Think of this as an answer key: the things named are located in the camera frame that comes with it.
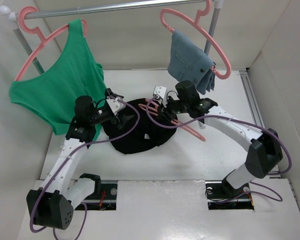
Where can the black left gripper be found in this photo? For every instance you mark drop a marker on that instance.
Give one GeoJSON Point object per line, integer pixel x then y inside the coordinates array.
{"type": "Point", "coordinates": [115, 120]}

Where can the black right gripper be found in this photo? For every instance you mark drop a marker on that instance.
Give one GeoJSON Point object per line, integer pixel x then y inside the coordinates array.
{"type": "Point", "coordinates": [166, 111]}

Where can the pink plastic hanger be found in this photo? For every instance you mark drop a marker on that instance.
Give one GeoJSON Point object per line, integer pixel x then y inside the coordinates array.
{"type": "Point", "coordinates": [154, 111]}

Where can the black t shirt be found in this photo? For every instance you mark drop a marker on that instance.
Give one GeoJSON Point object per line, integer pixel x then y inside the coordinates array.
{"type": "Point", "coordinates": [145, 136]}

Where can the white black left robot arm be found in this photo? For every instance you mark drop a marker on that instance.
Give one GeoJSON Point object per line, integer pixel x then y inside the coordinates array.
{"type": "Point", "coordinates": [52, 205]}

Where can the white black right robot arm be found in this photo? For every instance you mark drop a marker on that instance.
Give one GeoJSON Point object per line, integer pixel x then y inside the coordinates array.
{"type": "Point", "coordinates": [263, 149]}

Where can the pink hanger with jeans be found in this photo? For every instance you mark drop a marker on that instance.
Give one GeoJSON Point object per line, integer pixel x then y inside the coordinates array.
{"type": "Point", "coordinates": [208, 35]}

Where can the blue denim shorts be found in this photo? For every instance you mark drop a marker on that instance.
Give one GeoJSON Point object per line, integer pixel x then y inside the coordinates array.
{"type": "Point", "coordinates": [189, 63]}

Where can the green tank top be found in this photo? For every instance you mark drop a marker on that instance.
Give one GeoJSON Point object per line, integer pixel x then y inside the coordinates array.
{"type": "Point", "coordinates": [52, 95]}

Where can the metal clothes rack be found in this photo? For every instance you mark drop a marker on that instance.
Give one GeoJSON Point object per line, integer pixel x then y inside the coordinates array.
{"type": "Point", "coordinates": [33, 40]}

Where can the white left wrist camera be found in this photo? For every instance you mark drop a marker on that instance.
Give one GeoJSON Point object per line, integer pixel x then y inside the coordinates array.
{"type": "Point", "coordinates": [116, 105]}

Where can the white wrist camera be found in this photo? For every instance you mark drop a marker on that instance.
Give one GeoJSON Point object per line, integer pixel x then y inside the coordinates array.
{"type": "Point", "coordinates": [160, 93]}
{"type": "Point", "coordinates": [116, 105]}

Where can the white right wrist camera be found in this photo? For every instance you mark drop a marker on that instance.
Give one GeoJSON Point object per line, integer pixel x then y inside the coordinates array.
{"type": "Point", "coordinates": [160, 93]}

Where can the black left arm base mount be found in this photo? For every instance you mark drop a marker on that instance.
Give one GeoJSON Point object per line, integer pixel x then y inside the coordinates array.
{"type": "Point", "coordinates": [105, 198]}

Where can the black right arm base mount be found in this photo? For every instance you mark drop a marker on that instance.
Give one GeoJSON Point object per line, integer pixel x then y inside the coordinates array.
{"type": "Point", "coordinates": [218, 199]}

